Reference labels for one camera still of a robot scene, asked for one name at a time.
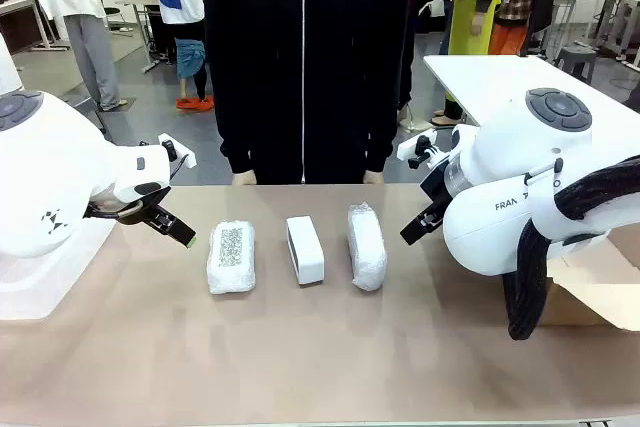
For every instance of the person's left forearm black sleeve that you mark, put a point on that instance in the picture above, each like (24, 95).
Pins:
(377, 147)

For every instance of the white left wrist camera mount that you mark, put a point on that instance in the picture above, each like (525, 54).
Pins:
(182, 152)

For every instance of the person in black zip hoodie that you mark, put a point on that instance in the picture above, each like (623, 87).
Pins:
(305, 62)

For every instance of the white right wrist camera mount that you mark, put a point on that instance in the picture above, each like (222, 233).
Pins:
(417, 147)

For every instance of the person in white coat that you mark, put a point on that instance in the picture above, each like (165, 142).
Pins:
(90, 22)

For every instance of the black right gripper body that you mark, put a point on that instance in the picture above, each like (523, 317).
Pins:
(441, 187)

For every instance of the brown cardboard box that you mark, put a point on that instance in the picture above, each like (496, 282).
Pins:
(590, 297)

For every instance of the clock with speckled label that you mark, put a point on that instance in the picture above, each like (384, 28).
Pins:
(231, 257)

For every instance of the person in orange trousers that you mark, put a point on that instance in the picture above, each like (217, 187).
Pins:
(512, 22)

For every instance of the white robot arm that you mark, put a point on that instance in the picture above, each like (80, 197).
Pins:
(55, 172)

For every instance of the person's left hand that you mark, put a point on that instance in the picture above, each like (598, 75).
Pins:
(374, 177)

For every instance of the small desk with white legs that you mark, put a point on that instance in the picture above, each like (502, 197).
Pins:
(142, 12)

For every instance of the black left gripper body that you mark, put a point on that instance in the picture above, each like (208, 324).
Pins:
(135, 212)

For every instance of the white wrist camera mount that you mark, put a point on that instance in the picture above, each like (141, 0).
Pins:
(417, 147)
(182, 152)

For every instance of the person with yellow apron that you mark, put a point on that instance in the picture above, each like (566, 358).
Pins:
(472, 22)

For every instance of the white rectangular box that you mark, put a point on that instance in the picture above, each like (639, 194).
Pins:
(307, 252)

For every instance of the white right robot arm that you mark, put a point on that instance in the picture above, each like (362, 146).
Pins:
(505, 167)

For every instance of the person's right hand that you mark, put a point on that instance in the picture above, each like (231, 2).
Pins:
(244, 178)

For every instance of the person's right forearm black sleeve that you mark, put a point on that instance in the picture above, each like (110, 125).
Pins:
(237, 147)

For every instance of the wooden desk with metal legs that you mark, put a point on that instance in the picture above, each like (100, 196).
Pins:
(25, 12)

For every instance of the plain bubble-wrapped clock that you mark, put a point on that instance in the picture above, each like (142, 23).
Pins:
(369, 247)

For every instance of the orange shoes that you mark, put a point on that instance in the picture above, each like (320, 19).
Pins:
(195, 103)

